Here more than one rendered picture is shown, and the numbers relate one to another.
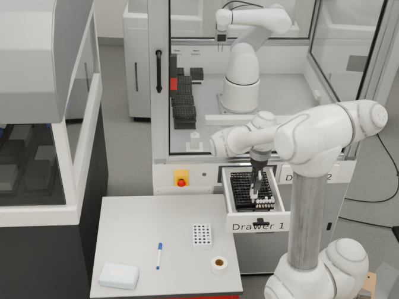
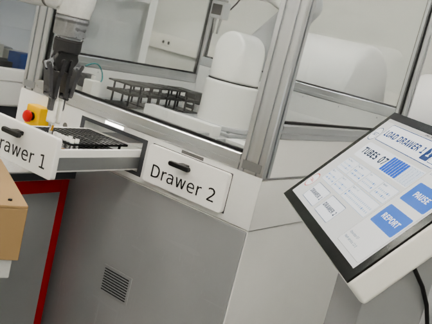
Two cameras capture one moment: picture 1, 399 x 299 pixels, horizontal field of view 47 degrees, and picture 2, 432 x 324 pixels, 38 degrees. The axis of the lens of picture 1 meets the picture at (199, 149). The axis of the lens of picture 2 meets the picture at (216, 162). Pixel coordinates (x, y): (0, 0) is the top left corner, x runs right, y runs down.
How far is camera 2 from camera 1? 211 cm
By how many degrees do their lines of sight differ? 45
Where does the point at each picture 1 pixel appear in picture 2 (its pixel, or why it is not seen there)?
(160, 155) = (31, 74)
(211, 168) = (73, 116)
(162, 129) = (42, 31)
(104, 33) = not seen: hidden behind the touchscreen
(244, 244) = (85, 308)
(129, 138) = not seen: hidden behind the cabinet
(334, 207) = (219, 287)
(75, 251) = not seen: outside the picture
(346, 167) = (243, 189)
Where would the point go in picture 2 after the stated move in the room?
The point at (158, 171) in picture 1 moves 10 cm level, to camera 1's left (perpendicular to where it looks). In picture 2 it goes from (24, 101) to (9, 95)
